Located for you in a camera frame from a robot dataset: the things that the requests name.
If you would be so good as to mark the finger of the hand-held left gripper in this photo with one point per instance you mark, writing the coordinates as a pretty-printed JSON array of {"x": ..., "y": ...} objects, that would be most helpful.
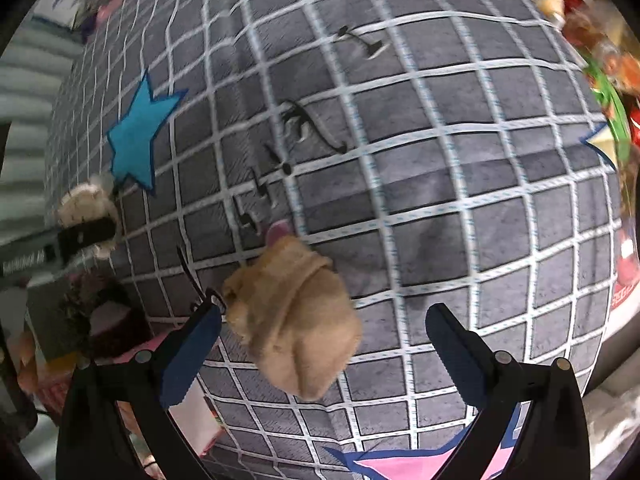
[{"x": 87, "y": 237}]

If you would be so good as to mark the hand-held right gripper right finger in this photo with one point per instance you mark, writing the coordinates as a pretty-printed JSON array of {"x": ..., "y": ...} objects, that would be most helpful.
[{"x": 460, "y": 355}]

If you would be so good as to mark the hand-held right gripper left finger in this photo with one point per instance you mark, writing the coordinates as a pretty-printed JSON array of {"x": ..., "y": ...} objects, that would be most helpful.
[{"x": 192, "y": 355}]

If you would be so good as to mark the cream white scrunchie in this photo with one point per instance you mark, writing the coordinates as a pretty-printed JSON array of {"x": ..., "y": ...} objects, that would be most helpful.
[{"x": 82, "y": 205}]

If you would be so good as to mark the grey cardboard box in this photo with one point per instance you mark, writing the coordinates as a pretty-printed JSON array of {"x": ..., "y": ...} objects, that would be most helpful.
[{"x": 50, "y": 320}]

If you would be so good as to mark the beige plush toy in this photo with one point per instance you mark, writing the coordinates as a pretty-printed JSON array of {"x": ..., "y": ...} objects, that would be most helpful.
[{"x": 295, "y": 320}]

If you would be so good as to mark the grey checked blanket with stars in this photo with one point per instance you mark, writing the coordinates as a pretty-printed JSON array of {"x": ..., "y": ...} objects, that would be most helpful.
[{"x": 425, "y": 210}]

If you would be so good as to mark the pale green curtain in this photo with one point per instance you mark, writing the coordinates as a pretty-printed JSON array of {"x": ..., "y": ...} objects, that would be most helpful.
[{"x": 25, "y": 85}]

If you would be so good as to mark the pile of colourful gift packages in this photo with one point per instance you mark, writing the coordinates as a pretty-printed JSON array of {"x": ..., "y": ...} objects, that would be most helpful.
[{"x": 610, "y": 60}]

